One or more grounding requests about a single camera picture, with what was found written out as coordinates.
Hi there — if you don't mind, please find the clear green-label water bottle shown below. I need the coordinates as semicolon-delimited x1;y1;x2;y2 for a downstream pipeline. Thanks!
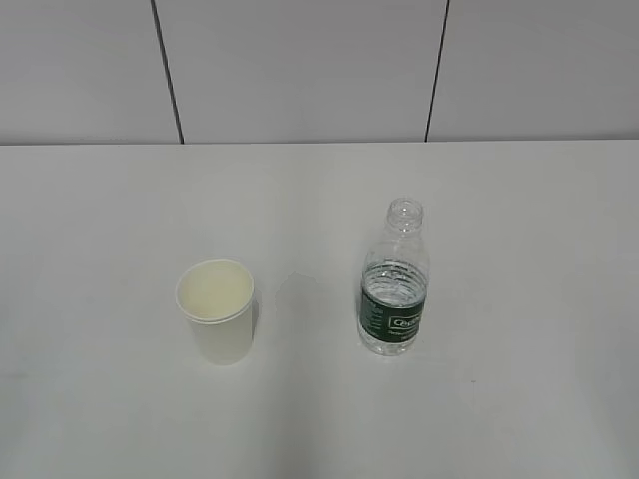
358;198;430;356

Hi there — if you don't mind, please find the white paper cup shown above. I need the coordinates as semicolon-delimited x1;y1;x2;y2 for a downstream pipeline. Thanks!
176;259;255;365

